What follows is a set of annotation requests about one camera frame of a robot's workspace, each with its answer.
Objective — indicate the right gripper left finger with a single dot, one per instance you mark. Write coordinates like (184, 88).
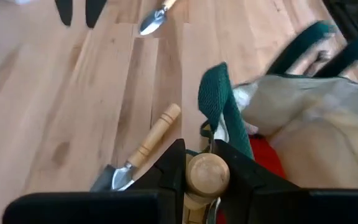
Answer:
(104, 208)

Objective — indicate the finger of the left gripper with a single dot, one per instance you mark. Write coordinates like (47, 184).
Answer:
(93, 12)
(64, 11)

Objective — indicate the beige green gardening bag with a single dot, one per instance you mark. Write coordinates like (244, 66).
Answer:
(306, 109)

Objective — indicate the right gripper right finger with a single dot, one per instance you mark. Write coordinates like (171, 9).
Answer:
(291, 208)

